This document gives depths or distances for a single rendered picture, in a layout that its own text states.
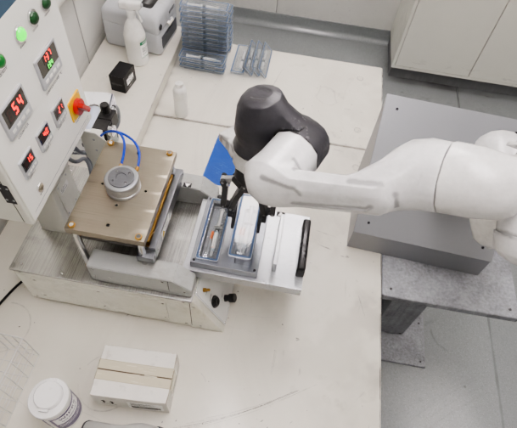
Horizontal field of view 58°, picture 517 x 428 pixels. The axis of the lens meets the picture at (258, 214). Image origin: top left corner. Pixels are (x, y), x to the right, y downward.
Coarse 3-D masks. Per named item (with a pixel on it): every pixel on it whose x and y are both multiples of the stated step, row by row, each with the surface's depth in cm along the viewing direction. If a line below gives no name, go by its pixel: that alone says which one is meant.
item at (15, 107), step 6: (18, 96) 82; (12, 102) 80; (18, 102) 82; (24, 102) 84; (12, 108) 81; (18, 108) 82; (6, 114) 79; (12, 114) 81; (18, 114) 83; (12, 120) 81
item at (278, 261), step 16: (272, 224) 123; (288, 224) 123; (192, 240) 118; (272, 240) 120; (288, 240) 120; (272, 256) 117; (288, 256) 117; (208, 272) 113; (272, 272) 114; (288, 272) 115; (272, 288) 114; (288, 288) 112
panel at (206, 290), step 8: (200, 280) 118; (208, 280) 121; (216, 280) 126; (200, 288) 117; (208, 288) 121; (216, 288) 125; (224, 288) 130; (232, 288) 134; (200, 296) 117; (208, 296) 121; (208, 304) 120; (224, 304) 129; (216, 312) 124; (224, 312) 128; (224, 320) 128
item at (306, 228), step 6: (306, 222) 119; (306, 228) 118; (306, 234) 117; (306, 240) 116; (300, 246) 115; (306, 246) 115; (300, 252) 114; (306, 252) 114; (300, 258) 113; (300, 264) 112; (300, 270) 112; (300, 276) 114
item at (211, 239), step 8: (216, 200) 122; (216, 208) 120; (224, 208) 120; (208, 216) 119; (216, 216) 119; (224, 216) 119; (208, 224) 117; (216, 224) 117; (224, 224) 117; (208, 232) 116; (216, 232) 116; (224, 232) 116; (200, 240) 114; (208, 240) 114; (216, 240) 115; (200, 248) 113; (208, 248) 113; (216, 248) 113; (200, 256) 112; (208, 256) 112; (216, 256) 112
